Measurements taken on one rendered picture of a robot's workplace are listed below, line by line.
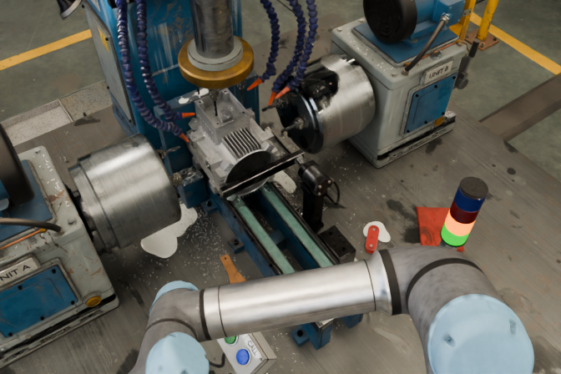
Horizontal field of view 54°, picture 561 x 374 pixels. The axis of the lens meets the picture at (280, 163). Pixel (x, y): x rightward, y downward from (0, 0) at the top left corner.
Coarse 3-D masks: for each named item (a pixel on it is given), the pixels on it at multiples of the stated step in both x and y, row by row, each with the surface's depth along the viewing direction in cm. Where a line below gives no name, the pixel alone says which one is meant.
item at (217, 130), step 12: (228, 96) 149; (204, 108) 147; (228, 108) 148; (240, 108) 146; (204, 120) 145; (216, 120) 145; (228, 120) 145; (240, 120) 143; (216, 132) 140; (228, 132) 143; (216, 144) 144
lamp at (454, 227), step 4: (448, 212) 126; (448, 216) 126; (448, 220) 126; (452, 220) 124; (448, 224) 126; (452, 224) 125; (456, 224) 124; (460, 224) 123; (468, 224) 123; (472, 224) 124; (448, 228) 127; (452, 228) 125; (456, 228) 125; (460, 228) 124; (464, 228) 124; (468, 228) 125; (452, 232) 126; (456, 232) 126; (460, 232) 125; (464, 232) 125; (468, 232) 126
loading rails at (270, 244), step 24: (264, 192) 154; (240, 216) 148; (264, 216) 162; (288, 216) 149; (240, 240) 155; (264, 240) 144; (288, 240) 152; (312, 240) 144; (264, 264) 145; (288, 264) 139; (312, 264) 143; (336, 264) 138; (312, 336) 134
